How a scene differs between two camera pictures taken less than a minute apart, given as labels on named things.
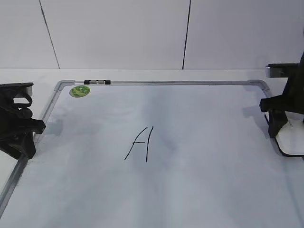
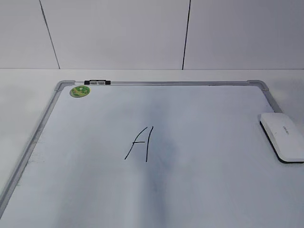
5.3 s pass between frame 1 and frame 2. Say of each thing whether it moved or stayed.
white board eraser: moved
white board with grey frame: stayed
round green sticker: stayed
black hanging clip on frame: stayed
